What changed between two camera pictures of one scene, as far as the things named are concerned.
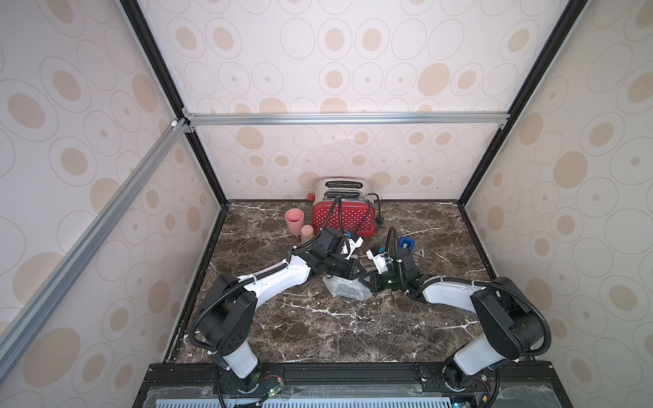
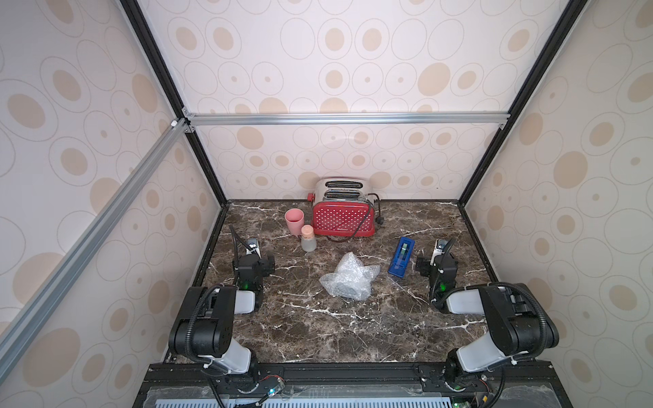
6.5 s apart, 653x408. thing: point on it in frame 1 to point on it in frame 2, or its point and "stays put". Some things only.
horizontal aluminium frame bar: [192, 120] stays put
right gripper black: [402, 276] to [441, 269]
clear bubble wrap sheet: [353, 289] stays put
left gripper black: [351, 269] to [267, 266]
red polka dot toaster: [344, 203] stays put
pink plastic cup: [294, 218] stays put
